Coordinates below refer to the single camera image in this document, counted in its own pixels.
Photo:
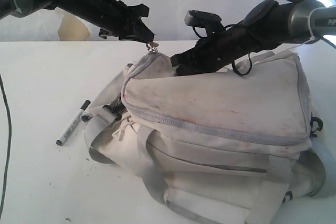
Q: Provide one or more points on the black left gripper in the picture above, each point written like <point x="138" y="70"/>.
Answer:
<point x="117" y="18"/>

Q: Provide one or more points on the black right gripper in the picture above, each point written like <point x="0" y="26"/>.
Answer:
<point x="215" y="53"/>

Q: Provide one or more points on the white fabric backpack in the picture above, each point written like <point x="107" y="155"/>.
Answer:
<point x="214" y="147"/>

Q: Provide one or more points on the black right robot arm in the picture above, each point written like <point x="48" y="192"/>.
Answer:
<point x="265" y="27"/>

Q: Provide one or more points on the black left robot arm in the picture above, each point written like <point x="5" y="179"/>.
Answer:
<point x="23" y="8"/>

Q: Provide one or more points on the black and white marker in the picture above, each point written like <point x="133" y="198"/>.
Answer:
<point x="72" y="124"/>

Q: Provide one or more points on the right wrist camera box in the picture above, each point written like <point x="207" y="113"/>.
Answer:
<point x="197" y="18"/>

